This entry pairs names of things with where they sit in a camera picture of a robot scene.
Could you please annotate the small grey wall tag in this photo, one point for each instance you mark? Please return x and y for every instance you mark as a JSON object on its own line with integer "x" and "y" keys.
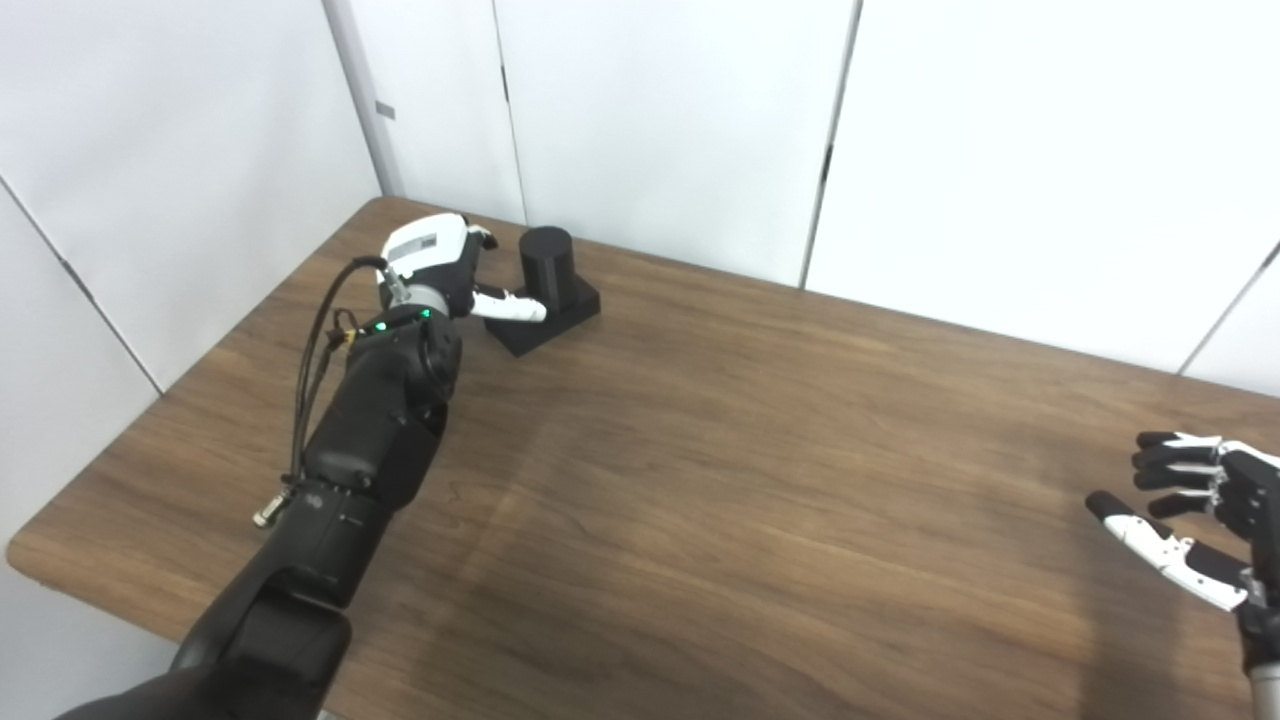
{"x": 385, "y": 110}

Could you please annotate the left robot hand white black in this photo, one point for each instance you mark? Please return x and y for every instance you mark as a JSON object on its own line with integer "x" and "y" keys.
{"x": 430, "y": 250}

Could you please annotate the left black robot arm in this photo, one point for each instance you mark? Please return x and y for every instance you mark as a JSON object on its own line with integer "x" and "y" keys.
{"x": 370, "y": 430}

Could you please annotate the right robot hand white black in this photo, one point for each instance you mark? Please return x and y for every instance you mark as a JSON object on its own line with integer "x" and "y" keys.
{"x": 1250, "y": 500}

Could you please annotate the black peg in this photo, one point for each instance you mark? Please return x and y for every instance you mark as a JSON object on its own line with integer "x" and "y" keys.
{"x": 548, "y": 270}

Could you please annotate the grey wall corner post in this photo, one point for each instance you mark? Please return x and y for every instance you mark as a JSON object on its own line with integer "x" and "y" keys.
{"x": 365, "y": 100}

